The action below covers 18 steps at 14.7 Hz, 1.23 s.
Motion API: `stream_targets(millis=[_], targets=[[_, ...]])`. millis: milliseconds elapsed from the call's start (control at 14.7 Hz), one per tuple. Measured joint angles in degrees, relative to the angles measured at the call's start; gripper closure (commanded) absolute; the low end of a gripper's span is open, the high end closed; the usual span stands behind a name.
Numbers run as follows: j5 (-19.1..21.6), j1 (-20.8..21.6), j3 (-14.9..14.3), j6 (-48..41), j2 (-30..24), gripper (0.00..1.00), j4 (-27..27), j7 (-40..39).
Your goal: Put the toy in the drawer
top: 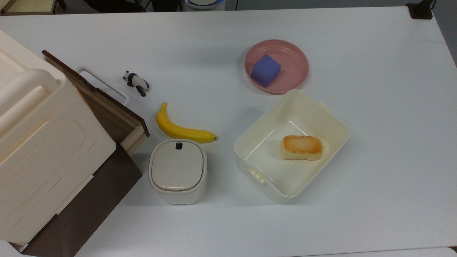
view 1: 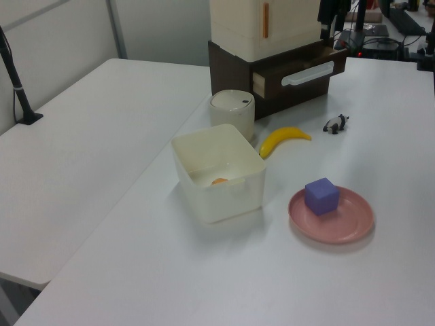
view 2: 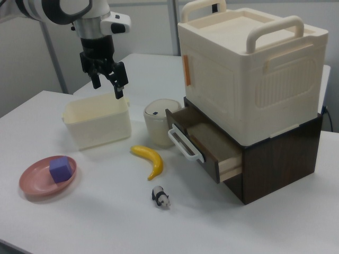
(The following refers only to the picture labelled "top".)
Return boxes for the black and white panda toy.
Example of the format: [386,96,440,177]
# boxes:
[122,70,150,97]

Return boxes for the yellow toy banana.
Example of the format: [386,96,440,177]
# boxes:
[156,102,218,144]

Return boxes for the toasted toy bread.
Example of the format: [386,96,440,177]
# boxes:
[280,135,323,161]

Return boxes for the cream plastic open bin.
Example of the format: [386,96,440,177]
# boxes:
[234,89,350,205]

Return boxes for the small cream lidded trash can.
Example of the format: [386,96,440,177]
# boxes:
[148,139,208,205]

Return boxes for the purple foam cube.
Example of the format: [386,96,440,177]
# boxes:
[251,54,282,88]

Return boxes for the pink round plate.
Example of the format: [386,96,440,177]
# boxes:
[245,39,309,95]

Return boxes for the dark brown wooden cabinet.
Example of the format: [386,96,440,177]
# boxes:
[8,143,143,257]

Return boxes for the cream plastic storage box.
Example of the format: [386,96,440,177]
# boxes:
[0,30,117,245]

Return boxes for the black table clamp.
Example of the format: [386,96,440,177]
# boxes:
[406,0,434,20]

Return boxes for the beige wooden desk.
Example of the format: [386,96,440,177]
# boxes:
[0,0,66,15]

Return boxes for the brown drawer with white handle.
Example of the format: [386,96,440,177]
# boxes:
[42,50,150,155]

